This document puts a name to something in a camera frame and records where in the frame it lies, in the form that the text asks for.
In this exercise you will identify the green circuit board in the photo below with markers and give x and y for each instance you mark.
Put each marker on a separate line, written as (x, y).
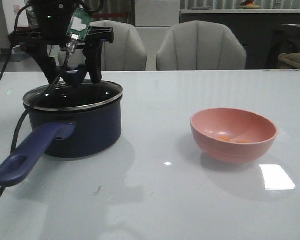
(79, 24)

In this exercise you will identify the red barrier belt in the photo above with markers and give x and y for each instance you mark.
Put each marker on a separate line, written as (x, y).
(110, 15)

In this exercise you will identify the glass pot lid blue knob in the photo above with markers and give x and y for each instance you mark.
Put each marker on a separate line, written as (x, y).
(86, 96)

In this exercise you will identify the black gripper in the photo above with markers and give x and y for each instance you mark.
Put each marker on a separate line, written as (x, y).
(53, 18)

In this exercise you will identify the white cabinet block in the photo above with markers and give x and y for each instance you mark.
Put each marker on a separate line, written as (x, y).
(152, 20)

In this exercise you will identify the dark kitchen counter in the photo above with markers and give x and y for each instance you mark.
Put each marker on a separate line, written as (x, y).
(252, 27)

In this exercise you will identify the grey upholstered chair left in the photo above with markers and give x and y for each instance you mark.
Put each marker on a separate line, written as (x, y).
(126, 53)

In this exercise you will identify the pink plastic bowl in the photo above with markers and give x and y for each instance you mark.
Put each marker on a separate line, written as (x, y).
(209, 124)

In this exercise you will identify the grey upholstered chair right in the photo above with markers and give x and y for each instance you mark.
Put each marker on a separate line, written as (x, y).
(200, 46)

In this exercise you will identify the grey upholstered chair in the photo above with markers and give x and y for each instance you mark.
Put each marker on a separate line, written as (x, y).
(126, 53)
(200, 46)

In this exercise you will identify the dark blue saucepan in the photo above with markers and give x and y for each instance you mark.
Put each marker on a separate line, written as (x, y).
(66, 135)

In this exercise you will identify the fruit plate on counter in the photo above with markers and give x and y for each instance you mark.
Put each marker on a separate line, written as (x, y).
(249, 5)

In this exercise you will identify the beige cushion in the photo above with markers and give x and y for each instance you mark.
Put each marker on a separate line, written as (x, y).
(290, 60)

